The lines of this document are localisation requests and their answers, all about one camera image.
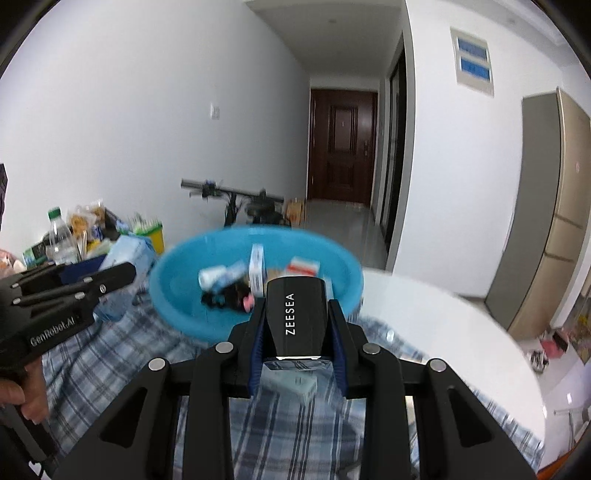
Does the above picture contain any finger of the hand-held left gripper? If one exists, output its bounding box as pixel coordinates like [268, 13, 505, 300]
[11, 281, 110, 308]
[9, 261, 138, 289]

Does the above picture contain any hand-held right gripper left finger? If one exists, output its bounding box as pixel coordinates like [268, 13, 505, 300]
[55, 301, 271, 480]

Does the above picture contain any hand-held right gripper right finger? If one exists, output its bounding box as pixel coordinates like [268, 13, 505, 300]
[324, 299, 539, 480]

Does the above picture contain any black cosmetics box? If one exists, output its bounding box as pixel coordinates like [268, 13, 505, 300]
[265, 276, 331, 370]

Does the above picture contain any blue plastic basin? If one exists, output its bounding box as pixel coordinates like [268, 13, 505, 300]
[148, 225, 365, 344]

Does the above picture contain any white round desktop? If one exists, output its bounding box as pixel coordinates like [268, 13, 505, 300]
[360, 271, 548, 476]

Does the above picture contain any person's left hand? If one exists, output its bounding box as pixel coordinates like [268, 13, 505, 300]
[0, 357, 49, 419]

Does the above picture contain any light blue wipes pack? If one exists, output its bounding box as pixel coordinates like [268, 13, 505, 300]
[99, 235, 155, 319]

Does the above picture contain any mint green box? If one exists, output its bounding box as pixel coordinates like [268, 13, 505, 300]
[262, 362, 319, 400]

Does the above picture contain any dark green packet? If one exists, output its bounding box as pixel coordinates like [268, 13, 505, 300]
[22, 244, 49, 271]

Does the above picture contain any yellow plastic bin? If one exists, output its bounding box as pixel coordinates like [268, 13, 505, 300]
[131, 217, 164, 254]

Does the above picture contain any clear water bottle green label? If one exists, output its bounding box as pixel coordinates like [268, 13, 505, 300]
[46, 208, 79, 266]

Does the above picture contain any cookie snack bag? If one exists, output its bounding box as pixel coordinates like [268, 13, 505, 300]
[69, 205, 107, 241]

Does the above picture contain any small black object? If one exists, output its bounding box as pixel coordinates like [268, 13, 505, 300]
[201, 286, 252, 315]

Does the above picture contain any blue plaid shirt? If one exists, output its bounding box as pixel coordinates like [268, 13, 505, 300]
[41, 277, 546, 480]

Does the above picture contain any white box blue print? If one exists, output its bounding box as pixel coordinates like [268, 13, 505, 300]
[248, 244, 269, 296]

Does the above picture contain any white blue tube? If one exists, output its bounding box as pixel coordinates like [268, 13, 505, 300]
[198, 261, 247, 291]

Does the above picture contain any red white box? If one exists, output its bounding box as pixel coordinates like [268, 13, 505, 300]
[285, 257, 321, 278]

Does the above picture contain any black bicycle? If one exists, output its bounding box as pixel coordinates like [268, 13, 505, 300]
[181, 179, 291, 229]

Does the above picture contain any brown cardboard box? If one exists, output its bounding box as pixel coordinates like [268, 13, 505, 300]
[285, 198, 306, 228]

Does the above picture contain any black framed glass door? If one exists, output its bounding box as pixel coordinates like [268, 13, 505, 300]
[379, 46, 409, 250]

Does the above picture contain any dark brown door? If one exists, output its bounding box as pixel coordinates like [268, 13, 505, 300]
[307, 89, 378, 207]

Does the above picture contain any patterned floor mat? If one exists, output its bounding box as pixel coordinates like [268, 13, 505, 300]
[566, 323, 591, 365]

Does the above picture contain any tall grey gold fridge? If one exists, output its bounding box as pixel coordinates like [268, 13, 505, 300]
[485, 88, 591, 342]

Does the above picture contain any wall electrical panel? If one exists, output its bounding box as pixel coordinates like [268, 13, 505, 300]
[450, 28, 495, 99]

